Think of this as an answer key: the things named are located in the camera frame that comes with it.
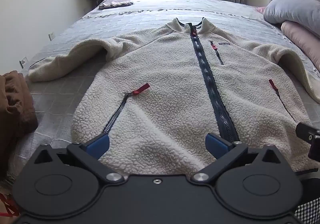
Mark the white wall outlet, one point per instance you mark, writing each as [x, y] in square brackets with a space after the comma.
[51, 36]
[23, 62]

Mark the brown cloth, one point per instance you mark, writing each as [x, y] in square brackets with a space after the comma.
[15, 111]

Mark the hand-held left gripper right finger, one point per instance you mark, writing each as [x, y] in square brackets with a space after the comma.
[216, 144]

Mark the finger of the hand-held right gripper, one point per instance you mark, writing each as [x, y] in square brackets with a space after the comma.
[305, 131]

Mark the black white checked cloth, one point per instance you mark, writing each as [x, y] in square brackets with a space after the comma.
[308, 211]

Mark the cream fleece zip jacket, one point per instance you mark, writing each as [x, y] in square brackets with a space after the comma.
[165, 104]

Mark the pink pillow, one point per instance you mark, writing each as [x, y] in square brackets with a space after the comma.
[303, 39]

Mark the bed with grey bedspread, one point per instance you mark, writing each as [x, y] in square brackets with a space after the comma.
[150, 12]

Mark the folded purple cloth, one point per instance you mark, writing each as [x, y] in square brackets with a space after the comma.
[115, 3]

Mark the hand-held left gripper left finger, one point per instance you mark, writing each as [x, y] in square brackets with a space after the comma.
[98, 144]

